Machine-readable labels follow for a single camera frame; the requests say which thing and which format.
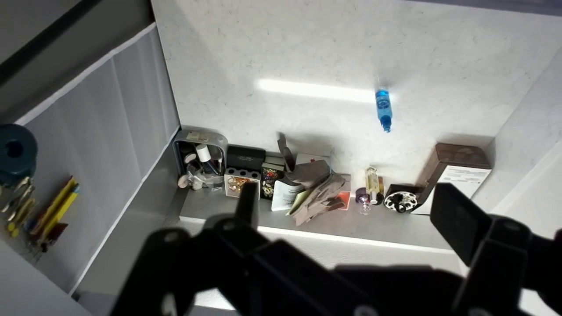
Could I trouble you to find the white small box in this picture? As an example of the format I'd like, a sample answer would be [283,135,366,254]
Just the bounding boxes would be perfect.
[271,179,304,214]

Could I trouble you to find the blue plastic bottle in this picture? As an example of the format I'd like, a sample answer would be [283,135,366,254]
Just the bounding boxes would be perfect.
[375,87,394,133]

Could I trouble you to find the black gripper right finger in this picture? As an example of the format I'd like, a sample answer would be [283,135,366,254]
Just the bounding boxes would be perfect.
[429,180,562,316]

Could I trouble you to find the brown box with white lid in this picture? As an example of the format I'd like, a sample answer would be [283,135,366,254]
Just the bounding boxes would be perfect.
[415,140,496,207]

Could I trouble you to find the black case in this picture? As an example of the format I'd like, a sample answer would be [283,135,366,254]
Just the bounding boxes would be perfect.
[225,143,269,172]

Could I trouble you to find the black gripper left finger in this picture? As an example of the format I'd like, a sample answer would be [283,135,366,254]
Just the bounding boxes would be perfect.
[111,179,376,316]

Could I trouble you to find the clear container with items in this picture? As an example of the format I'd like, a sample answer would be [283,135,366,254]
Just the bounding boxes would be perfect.
[174,124,229,191]

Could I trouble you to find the yellow hanging tools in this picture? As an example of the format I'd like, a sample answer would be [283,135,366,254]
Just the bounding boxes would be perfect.
[25,173,81,252]

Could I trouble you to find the pink small box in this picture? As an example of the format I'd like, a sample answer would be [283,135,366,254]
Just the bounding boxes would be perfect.
[336,172,354,210]

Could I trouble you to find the desk clutter pile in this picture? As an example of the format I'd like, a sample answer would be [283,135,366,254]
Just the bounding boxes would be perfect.
[275,131,352,226]

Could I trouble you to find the small amber bottle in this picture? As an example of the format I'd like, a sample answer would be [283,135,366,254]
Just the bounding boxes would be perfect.
[364,165,383,203]

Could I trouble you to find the teal tape roll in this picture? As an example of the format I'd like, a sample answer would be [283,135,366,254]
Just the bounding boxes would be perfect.
[0,122,39,189]

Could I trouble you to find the colourful printed small box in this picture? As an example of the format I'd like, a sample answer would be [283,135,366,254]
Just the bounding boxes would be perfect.
[260,159,287,200]

